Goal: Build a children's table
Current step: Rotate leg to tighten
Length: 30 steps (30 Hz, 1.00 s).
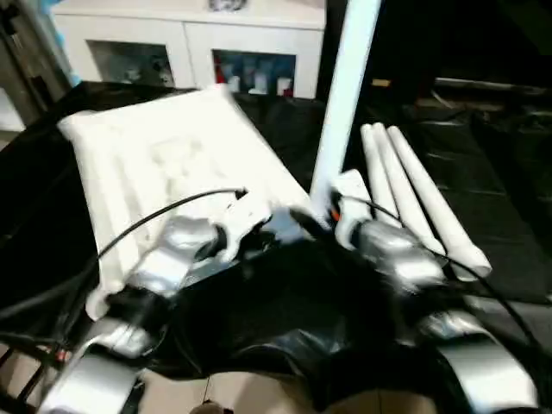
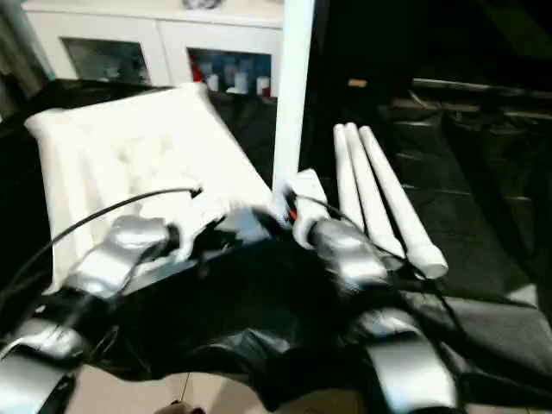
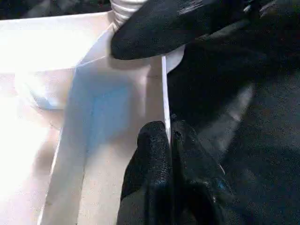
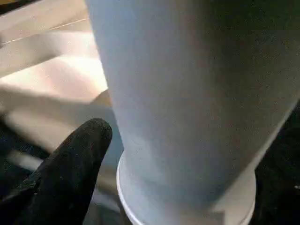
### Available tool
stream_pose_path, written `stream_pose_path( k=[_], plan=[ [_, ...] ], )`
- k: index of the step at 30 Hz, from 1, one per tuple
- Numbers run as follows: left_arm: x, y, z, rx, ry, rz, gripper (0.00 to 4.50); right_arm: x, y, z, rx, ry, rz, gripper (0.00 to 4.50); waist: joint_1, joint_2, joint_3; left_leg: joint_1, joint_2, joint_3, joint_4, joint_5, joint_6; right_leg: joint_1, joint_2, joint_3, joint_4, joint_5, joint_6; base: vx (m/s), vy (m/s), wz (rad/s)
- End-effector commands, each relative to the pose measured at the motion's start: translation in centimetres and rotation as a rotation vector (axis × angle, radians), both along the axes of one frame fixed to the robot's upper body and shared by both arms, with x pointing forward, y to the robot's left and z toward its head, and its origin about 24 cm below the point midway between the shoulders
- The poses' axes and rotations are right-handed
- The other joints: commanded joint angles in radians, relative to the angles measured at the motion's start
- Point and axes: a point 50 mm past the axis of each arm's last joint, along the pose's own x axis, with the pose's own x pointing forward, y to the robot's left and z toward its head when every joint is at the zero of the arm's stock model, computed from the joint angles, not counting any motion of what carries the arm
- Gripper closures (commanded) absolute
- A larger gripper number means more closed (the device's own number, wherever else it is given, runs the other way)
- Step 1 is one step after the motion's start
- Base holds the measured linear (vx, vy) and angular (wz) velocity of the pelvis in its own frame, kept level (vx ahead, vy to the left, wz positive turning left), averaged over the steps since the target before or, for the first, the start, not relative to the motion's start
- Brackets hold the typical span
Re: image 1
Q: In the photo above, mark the grey curtain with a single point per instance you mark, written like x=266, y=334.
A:
x=26, y=43

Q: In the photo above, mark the white plastic table top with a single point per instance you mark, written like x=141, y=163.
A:
x=164, y=155

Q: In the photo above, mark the dark crumpled bundle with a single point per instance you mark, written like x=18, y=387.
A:
x=226, y=4

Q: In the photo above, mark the small yellow label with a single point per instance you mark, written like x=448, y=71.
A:
x=380, y=84

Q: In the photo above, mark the large black screen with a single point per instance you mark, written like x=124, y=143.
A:
x=466, y=39

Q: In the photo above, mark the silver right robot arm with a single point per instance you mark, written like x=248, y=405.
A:
x=414, y=267

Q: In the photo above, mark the white glass-door cabinet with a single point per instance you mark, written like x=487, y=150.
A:
x=172, y=34

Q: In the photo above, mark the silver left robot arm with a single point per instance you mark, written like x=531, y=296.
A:
x=147, y=276

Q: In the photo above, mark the white plastic table leg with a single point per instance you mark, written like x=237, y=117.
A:
x=345, y=95
x=431, y=198
x=375, y=164
x=397, y=172

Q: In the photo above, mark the black plastic mat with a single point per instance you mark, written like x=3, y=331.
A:
x=483, y=198

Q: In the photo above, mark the silver metal bar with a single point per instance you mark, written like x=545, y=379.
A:
x=492, y=84

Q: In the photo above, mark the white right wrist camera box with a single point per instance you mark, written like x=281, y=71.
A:
x=349, y=203

